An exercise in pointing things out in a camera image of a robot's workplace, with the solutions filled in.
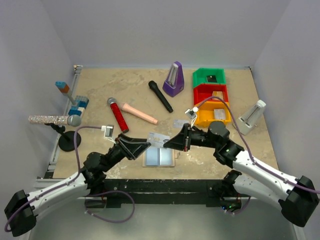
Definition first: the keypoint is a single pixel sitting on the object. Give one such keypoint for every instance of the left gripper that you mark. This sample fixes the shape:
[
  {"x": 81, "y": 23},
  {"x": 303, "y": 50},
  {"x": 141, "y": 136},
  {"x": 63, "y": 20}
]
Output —
[{"x": 132, "y": 148}]

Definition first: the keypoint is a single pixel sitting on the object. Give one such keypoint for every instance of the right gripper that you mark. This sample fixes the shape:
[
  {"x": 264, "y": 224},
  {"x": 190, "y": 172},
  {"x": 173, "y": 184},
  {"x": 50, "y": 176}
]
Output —
[{"x": 181, "y": 141}]

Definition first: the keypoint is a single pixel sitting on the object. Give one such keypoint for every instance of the beige leather card holder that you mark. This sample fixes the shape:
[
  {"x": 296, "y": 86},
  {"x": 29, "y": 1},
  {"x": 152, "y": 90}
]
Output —
[{"x": 176, "y": 156}]

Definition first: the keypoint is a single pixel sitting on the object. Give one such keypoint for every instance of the blue credit cards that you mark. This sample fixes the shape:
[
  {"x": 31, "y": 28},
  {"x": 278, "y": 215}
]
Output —
[{"x": 159, "y": 157}]

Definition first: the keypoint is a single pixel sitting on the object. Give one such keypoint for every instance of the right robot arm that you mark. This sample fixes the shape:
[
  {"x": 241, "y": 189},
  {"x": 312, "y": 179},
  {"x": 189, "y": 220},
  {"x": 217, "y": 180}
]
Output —
[{"x": 296, "y": 198}]

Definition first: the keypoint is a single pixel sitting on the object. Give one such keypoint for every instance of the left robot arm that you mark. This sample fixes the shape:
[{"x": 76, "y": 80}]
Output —
[{"x": 24, "y": 209}]

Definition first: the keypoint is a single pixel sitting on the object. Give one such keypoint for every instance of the card stack in yellow bin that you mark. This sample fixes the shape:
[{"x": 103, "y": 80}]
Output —
[{"x": 219, "y": 114}]

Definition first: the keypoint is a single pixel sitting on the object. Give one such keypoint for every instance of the red glitter microphone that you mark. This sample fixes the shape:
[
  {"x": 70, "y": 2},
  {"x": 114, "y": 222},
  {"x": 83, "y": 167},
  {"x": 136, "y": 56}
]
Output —
[{"x": 111, "y": 101}]

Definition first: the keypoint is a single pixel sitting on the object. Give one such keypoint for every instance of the pink microphone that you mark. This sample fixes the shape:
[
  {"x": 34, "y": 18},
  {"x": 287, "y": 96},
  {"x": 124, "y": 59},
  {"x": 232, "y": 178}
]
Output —
[{"x": 129, "y": 109}]

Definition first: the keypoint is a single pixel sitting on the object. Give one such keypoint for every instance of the yellow storage bin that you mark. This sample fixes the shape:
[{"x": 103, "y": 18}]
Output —
[{"x": 205, "y": 114}]

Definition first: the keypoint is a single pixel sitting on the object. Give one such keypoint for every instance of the red storage bin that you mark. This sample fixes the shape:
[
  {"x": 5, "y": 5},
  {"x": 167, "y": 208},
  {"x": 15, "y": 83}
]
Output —
[{"x": 205, "y": 90}]

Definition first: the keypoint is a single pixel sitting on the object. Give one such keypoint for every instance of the silver glitter microphone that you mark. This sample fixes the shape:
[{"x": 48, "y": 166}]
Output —
[{"x": 72, "y": 120}]

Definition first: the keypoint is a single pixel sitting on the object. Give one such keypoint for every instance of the purple metronome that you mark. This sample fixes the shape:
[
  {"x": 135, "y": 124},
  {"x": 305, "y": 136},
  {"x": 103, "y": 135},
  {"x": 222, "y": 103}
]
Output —
[{"x": 174, "y": 82}]

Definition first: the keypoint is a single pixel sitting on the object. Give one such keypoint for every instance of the wooden block in red bin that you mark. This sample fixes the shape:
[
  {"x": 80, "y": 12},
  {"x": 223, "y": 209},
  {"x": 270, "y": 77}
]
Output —
[{"x": 218, "y": 94}]

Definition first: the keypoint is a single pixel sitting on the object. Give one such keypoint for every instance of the black microphone stand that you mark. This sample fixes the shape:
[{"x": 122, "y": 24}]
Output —
[{"x": 66, "y": 139}]

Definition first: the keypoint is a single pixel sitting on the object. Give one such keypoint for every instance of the blue toy brick tower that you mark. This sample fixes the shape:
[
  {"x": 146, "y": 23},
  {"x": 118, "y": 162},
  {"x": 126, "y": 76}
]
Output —
[{"x": 79, "y": 103}]

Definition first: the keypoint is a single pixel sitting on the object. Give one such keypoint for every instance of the black microphone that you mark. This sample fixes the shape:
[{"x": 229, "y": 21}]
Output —
[{"x": 154, "y": 87}]

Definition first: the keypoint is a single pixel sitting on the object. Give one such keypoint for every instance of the green storage bin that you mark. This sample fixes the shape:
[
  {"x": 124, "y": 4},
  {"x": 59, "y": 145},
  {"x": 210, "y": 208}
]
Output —
[{"x": 199, "y": 76}]

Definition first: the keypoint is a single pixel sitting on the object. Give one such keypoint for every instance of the black item in green bin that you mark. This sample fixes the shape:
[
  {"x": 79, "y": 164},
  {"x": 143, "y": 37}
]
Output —
[{"x": 211, "y": 79}]

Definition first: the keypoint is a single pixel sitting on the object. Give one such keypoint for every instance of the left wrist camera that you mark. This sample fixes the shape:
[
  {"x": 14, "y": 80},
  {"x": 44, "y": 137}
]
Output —
[{"x": 108, "y": 132}]

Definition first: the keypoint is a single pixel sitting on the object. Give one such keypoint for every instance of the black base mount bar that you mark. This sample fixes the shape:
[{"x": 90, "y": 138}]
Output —
[{"x": 208, "y": 192}]

